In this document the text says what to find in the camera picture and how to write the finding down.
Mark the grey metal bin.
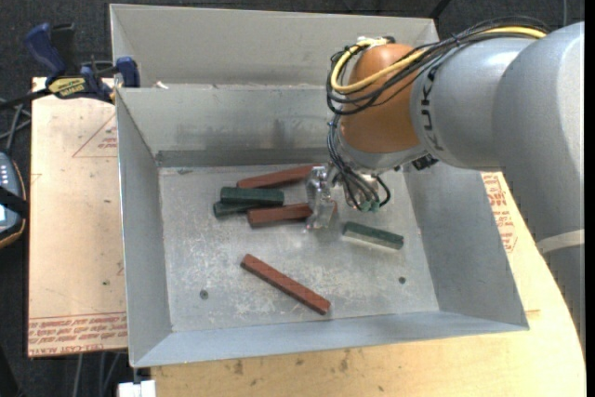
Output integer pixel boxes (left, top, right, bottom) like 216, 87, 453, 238
109, 3, 530, 369

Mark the dark green flat block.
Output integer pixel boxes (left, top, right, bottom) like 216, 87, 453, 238
212, 201, 256, 219
219, 186, 285, 207
342, 221, 405, 251

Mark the brown cardboard board red print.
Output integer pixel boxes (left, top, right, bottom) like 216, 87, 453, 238
27, 76, 543, 359

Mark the red-brown block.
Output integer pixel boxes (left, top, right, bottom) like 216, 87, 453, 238
239, 253, 332, 316
246, 201, 338, 229
236, 165, 318, 191

